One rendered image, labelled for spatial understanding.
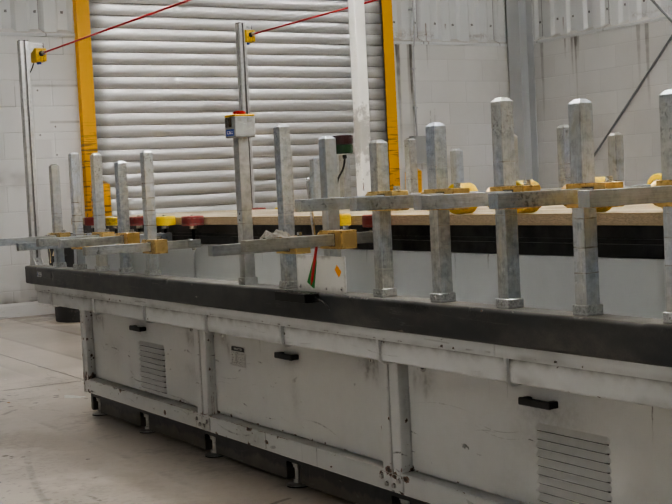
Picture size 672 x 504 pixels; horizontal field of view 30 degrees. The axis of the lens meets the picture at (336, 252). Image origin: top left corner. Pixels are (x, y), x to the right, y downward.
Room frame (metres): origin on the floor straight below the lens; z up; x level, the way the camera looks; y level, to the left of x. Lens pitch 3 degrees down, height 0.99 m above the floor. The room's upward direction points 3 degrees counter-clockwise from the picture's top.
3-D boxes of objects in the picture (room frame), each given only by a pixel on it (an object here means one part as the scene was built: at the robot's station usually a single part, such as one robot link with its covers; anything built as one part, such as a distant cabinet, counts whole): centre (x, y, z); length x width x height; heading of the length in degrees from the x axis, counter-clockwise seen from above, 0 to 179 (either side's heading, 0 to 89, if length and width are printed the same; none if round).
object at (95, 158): (4.91, 0.92, 0.92); 0.04 x 0.04 x 0.48; 31
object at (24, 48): (5.62, 1.31, 1.20); 0.15 x 0.12 x 1.00; 31
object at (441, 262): (2.99, -0.25, 0.89); 0.04 x 0.04 x 0.48; 31
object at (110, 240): (4.64, 0.81, 0.83); 0.43 x 0.03 x 0.04; 121
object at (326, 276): (3.43, 0.05, 0.75); 0.26 x 0.01 x 0.10; 31
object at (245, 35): (6.18, 0.39, 1.25); 0.15 x 0.08 x 1.10; 31
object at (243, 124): (3.85, 0.27, 1.18); 0.07 x 0.07 x 0.08; 31
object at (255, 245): (3.34, 0.05, 0.84); 0.43 x 0.03 x 0.04; 121
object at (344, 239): (3.40, 0.00, 0.85); 0.14 x 0.06 x 0.05; 31
